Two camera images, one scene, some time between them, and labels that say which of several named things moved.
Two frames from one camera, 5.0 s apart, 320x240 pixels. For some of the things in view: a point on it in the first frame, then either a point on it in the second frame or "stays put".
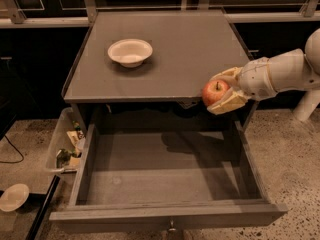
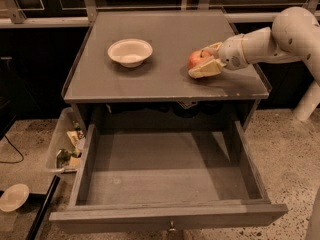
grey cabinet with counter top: [149, 69] stays put
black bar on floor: [43, 208] stays put
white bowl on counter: [130, 52] stays put
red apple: [214, 90] → [197, 58]
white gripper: [256, 79] → [232, 53]
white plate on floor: [14, 197] stays put
